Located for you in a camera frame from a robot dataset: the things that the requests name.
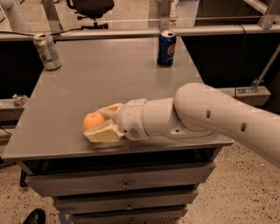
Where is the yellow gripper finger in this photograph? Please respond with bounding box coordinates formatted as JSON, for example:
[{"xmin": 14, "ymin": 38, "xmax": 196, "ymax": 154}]
[
  {"xmin": 96, "ymin": 103, "xmax": 122, "ymax": 122},
  {"xmin": 83, "ymin": 119, "xmax": 124, "ymax": 143}
]

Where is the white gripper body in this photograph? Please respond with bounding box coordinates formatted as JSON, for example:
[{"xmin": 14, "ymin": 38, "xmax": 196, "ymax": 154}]
[{"xmin": 116, "ymin": 99, "xmax": 149, "ymax": 141}]

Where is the orange fruit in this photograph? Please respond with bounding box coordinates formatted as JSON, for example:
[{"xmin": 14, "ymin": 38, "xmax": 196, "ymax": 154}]
[{"xmin": 83, "ymin": 112, "xmax": 105, "ymax": 130}]

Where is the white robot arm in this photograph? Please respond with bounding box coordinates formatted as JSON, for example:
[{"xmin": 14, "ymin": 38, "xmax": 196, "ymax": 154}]
[{"xmin": 83, "ymin": 83, "xmax": 280, "ymax": 167}]

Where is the white green soda can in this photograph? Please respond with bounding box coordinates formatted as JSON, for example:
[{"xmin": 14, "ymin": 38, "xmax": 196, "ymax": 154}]
[{"xmin": 33, "ymin": 33, "xmax": 62, "ymax": 70}]

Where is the blue pepsi can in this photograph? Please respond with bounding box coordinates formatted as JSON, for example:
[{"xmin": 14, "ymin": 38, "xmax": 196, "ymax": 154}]
[{"xmin": 157, "ymin": 30, "xmax": 177, "ymax": 67}]

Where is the grey drawer cabinet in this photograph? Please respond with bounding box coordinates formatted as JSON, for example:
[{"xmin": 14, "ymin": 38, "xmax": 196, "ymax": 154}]
[{"xmin": 1, "ymin": 36, "xmax": 234, "ymax": 224}]

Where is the middle grey drawer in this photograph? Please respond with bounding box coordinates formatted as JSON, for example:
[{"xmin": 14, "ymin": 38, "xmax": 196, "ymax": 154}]
[{"xmin": 54, "ymin": 189, "xmax": 198, "ymax": 214}]

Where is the grey drawer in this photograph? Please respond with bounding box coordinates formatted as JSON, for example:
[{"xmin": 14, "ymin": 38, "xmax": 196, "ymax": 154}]
[
  {"xmin": 54, "ymin": 189, "xmax": 198, "ymax": 214},
  {"xmin": 25, "ymin": 162, "xmax": 215, "ymax": 197},
  {"xmin": 71, "ymin": 206, "xmax": 186, "ymax": 224}
]

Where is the top grey drawer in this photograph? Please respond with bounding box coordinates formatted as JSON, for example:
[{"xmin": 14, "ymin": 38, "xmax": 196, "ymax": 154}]
[{"xmin": 25, "ymin": 162, "xmax": 215, "ymax": 197}]

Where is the crumpled clear plastic wrapper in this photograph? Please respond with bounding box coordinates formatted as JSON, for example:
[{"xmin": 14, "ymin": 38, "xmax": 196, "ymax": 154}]
[{"xmin": 12, "ymin": 94, "xmax": 28, "ymax": 107}]

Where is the bottom grey drawer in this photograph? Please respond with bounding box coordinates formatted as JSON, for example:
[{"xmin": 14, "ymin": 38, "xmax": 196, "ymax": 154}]
[{"xmin": 71, "ymin": 206, "xmax": 186, "ymax": 224}]

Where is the black office chair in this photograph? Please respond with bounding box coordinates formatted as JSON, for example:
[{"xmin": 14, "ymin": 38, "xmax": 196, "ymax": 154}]
[{"xmin": 66, "ymin": 0, "xmax": 115, "ymax": 30}]

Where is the black shoe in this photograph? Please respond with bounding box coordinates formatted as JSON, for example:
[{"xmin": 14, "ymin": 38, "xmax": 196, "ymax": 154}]
[{"xmin": 23, "ymin": 208, "xmax": 46, "ymax": 224}]

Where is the white pipe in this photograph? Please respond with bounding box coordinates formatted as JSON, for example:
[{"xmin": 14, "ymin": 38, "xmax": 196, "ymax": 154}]
[{"xmin": 0, "ymin": 0, "xmax": 30, "ymax": 32}]

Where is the grey metal rail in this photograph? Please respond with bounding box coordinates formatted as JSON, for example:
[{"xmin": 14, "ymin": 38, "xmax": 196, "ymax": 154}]
[{"xmin": 0, "ymin": 24, "xmax": 280, "ymax": 41}]

